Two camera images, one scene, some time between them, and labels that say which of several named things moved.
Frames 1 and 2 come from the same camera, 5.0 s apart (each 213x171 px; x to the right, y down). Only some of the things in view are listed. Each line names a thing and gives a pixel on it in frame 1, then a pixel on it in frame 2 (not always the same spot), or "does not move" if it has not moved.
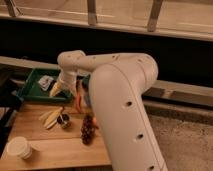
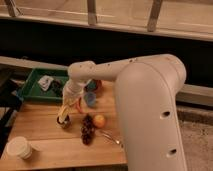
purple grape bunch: (88, 130) does not move
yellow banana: (50, 117) → (63, 113)
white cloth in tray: (45, 81) does not move
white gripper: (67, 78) → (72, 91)
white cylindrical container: (19, 147) does not move
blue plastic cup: (87, 100) does not move
